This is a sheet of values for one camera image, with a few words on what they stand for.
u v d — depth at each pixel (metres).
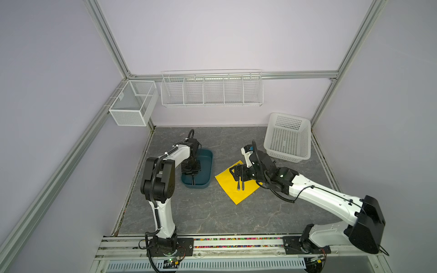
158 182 0.53
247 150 0.69
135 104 1.01
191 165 0.85
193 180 0.94
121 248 0.76
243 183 0.92
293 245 0.74
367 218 0.40
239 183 0.94
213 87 0.96
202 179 0.94
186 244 0.74
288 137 1.15
